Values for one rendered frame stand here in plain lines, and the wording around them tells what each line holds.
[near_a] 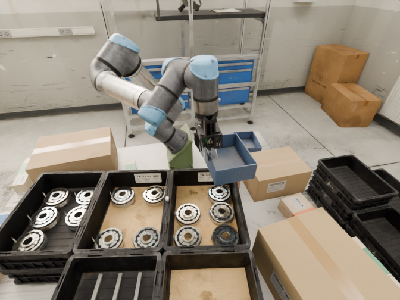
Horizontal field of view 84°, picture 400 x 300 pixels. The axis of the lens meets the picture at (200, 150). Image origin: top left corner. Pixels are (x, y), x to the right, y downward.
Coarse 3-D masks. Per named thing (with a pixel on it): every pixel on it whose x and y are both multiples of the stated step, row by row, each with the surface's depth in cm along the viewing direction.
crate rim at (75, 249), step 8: (104, 176) 101; (168, 176) 101; (104, 184) 98; (168, 184) 97; (96, 200) 90; (88, 216) 84; (80, 232) 79; (160, 232) 79; (80, 240) 77; (160, 240) 76; (112, 248) 74; (120, 248) 74; (128, 248) 74; (136, 248) 74; (144, 248) 74; (152, 248) 74; (160, 248) 74
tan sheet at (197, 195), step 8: (176, 192) 107; (184, 192) 107; (192, 192) 107; (200, 192) 107; (176, 200) 103; (184, 200) 103; (192, 200) 103; (200, 200) 103; (208, 200) 103; (176, 208) 99; (200, 208) 99; (208, 208) 99; (208, 216) 96; (176, 224) 93; (200, 224) 93; (208, 224) 93; (232, 224) 93; (200, 232) 90; (208, 232) 90; (208, 240) 87
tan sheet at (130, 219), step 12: (132, 204) 101; (144, 204) 101; (108, 216) 96; (120, 216) 96; (132, 216) 96; (144, 216) 96; (156, 216) 96; (120, 228) 92; (132, 228) 92; (156, 228) 92; (132, 240) 87
